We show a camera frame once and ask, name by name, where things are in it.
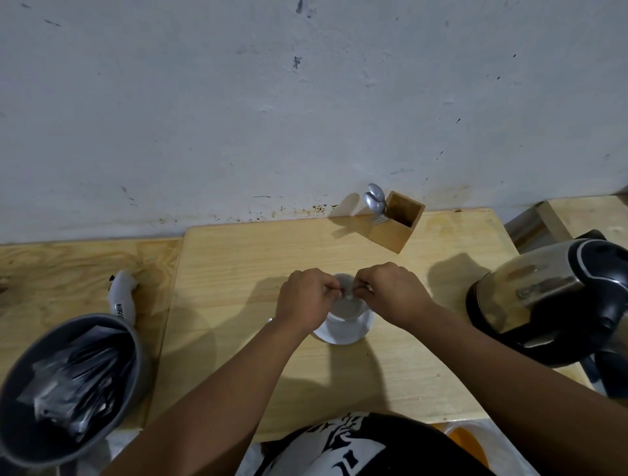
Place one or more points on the person's left hand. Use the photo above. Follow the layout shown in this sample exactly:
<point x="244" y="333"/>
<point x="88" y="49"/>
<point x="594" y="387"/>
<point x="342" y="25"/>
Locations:
<point x="301" y="301"/>

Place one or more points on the person's right hand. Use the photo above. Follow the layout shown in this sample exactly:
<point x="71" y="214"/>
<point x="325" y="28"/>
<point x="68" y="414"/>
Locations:
<point x="395" y="294"/>

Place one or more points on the person's right fingers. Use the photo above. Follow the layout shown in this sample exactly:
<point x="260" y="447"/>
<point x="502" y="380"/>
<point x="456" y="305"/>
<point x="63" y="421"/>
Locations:
<point x="365" y="289"/>

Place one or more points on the person's left fingers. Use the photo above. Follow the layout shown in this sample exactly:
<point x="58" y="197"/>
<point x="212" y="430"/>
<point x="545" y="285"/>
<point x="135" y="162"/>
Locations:
<point x="327" y="294"/>

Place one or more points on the small silver sachet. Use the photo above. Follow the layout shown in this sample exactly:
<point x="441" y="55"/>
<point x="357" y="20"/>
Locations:
<point x="348" y="292"/>

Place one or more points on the person's left forearm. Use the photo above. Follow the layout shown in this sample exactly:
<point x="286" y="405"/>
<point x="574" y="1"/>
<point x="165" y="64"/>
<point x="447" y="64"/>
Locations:
<point x="221" y="407"/>

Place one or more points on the person's right forearm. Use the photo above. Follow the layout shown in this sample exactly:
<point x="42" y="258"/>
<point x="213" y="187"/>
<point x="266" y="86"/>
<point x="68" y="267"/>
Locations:
<point x="515" y="392"/>

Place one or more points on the white cup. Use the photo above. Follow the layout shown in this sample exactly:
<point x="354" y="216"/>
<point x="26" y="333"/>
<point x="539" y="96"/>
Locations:
<point x="346" y="310"/>

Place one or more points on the white saucer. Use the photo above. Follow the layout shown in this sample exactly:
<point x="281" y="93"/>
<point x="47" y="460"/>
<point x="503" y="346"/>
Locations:
<point x="349" y="332"/>

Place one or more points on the metal fork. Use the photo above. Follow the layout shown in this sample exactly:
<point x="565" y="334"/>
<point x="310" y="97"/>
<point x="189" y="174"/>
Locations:
<point x="378" y="219"/>

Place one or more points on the wooden cutlery holder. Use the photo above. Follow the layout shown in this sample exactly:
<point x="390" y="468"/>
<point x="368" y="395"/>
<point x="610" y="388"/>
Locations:
<point x="398" y="225"/>

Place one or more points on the metal spoon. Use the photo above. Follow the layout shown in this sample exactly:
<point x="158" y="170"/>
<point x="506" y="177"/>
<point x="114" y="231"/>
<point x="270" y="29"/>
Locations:
<point x="371" y="202"/>
<point x="377" y="192"/>

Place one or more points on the black and white shirt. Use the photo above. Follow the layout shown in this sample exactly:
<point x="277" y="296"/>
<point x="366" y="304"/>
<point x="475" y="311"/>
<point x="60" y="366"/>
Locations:
<point x="373" y="448"/>

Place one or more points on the steel electric kettle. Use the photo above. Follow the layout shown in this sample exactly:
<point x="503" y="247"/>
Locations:
<point x="544" y="299"/>

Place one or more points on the orange bowl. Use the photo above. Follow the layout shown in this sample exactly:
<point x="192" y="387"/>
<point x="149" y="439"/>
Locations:
<point x="466" y="441"/>

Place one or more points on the pile of silver sachets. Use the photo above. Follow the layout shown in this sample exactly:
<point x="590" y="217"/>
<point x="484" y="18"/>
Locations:
<point x="81" y="382"/>

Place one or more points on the grey round bin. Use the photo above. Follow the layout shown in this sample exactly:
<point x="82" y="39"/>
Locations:
<point x="29" y="426"/>

